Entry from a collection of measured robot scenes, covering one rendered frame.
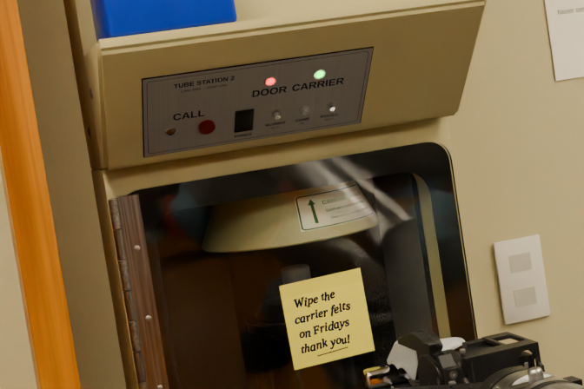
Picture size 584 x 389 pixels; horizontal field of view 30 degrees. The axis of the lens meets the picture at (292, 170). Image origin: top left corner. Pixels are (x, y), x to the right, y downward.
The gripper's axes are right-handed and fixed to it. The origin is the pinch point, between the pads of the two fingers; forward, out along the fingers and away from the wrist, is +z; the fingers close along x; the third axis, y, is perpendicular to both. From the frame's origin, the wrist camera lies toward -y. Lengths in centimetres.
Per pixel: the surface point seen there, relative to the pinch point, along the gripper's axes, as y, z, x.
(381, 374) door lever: -1.4, -1.1, 0.3
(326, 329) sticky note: -4.2, 3.9, 4.0
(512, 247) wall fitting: 36, 48, 1
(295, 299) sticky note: -6.6, 3.9, 7.2
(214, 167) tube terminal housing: -11.6, 5.1, 19.8
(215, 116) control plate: -12.0, -0.6, 24.1
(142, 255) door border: -19.2, 3.9, 13.5
